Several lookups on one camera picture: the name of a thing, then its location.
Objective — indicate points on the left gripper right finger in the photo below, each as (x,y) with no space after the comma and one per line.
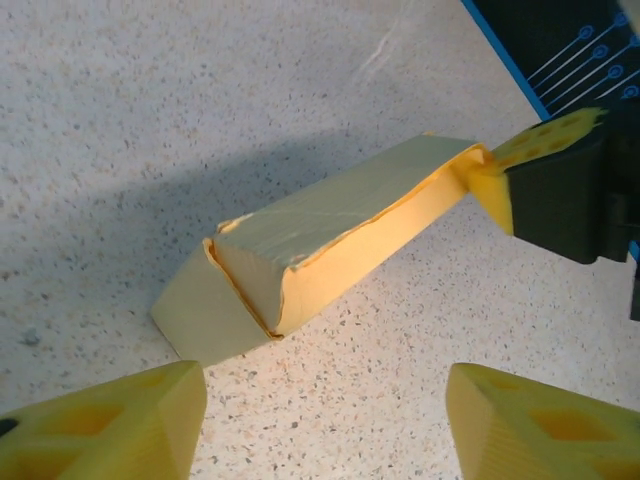
(545,435)

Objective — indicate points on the yellow paper box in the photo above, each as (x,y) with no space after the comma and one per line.
(310,240)

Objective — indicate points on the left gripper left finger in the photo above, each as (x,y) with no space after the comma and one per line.
(100,440)

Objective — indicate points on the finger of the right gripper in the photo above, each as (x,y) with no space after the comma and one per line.
(545,137)
(492,195)

